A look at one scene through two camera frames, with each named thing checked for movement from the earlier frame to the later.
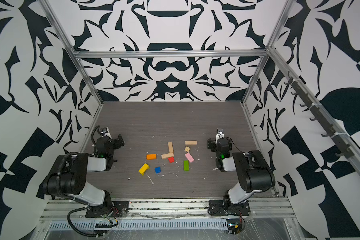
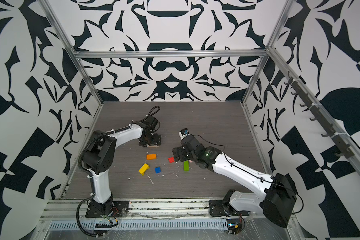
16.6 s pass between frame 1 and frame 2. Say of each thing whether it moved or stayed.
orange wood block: stayed
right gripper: moved
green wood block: stayed
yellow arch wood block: stayed
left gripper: moved
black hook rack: stayed
